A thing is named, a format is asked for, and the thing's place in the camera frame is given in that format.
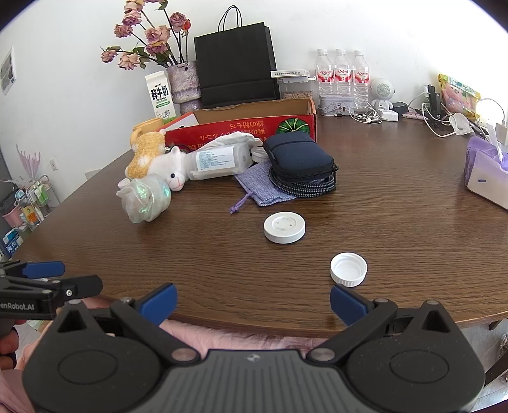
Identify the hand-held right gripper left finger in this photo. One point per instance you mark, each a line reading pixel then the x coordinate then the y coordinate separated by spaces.
pixel 162 303

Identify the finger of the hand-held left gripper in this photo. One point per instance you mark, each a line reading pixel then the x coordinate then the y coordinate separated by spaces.
pixel 83 286
pixel 43 269

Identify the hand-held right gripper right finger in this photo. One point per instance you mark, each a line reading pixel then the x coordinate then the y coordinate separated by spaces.
pixel 345 305

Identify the white bottle cap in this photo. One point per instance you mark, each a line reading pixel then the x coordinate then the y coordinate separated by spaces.
pixel 349 270

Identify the iridescent plastic wrap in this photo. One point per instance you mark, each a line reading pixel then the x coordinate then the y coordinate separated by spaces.
pixel 145 198

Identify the yellow plush toy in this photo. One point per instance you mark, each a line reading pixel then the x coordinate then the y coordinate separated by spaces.
pixel 145 159

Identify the white plush toy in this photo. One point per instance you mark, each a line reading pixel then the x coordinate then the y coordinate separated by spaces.
pixel 170 163

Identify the clear plastic bottle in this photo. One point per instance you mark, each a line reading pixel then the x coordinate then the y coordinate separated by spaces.
pixel 218 159

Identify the navy zip pouch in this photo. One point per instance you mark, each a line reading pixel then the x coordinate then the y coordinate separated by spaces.
pixel 295 157

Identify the white cloth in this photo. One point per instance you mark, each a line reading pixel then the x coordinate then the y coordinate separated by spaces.
pixel 238 139

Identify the red cardboard box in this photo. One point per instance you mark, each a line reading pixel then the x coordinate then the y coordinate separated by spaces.
pixel 238 127

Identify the person's left hand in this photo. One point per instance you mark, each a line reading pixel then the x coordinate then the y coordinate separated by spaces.
pixel 8 341

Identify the storage rack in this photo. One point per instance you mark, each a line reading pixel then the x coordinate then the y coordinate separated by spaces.
pixel 24 210

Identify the white round disc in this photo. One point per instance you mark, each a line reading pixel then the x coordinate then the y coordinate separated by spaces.
pixel 283 228

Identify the small white cap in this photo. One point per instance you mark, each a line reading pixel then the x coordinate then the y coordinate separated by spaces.
pixel 124 183

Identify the yellow mug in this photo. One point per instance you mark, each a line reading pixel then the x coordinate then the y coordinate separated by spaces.
pixel 147 125

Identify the white earphones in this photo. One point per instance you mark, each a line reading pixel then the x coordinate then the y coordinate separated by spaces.
pixel 363 113

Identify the purple tissue pack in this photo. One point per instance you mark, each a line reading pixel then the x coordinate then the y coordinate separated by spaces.
pixel 486 170

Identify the white charger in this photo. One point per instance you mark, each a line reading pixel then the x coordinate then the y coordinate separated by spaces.
pixel 388 115

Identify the printed tin box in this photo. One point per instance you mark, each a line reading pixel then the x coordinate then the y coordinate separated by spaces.
pixel 335 105

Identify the pink flat item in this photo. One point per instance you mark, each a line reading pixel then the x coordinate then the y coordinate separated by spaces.
pixel 412 115

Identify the white green milk carton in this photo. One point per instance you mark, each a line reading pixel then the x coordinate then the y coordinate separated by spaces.
pixel 158 95

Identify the black power adapter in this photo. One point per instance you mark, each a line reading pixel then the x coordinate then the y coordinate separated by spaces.
pixel 399 108

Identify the white face mask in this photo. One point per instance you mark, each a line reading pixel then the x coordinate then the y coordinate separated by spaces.
pixel 461 124

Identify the clear container of seeds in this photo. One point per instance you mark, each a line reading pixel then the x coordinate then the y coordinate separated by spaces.
pixel 295 93

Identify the black upright device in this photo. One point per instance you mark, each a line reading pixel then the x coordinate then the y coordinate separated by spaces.
pixel 434 105

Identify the white robot speaker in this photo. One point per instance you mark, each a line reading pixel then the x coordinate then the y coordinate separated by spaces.
pixel 382 89

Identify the purple textured vase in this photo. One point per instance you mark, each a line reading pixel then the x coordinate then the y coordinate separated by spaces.
pixel 182 83

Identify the clear water bottle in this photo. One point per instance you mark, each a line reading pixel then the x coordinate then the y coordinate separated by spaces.
pixel 324 73
pixel 342 73
pixel 361 75

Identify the white power strip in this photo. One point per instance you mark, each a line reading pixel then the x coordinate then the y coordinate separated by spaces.
pixel 502 133

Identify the white flat box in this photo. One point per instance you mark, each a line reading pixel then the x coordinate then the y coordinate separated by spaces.
pixel 289 73

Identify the yellow snack bag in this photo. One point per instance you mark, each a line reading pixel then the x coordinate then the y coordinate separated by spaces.
pixel 458 95

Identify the black paper bag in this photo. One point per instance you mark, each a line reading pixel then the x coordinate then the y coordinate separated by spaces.
pixel 234 63

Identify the dried rose bouquet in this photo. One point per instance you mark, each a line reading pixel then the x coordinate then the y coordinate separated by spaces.
pixel 156 37

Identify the wall outlet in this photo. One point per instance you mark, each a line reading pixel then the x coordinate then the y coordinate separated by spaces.
pixel 54 164

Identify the white wall vent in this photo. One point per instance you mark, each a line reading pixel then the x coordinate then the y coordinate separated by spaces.
pixel 95 174

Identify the wall poster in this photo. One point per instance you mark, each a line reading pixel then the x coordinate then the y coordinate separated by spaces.
pixel 8 71

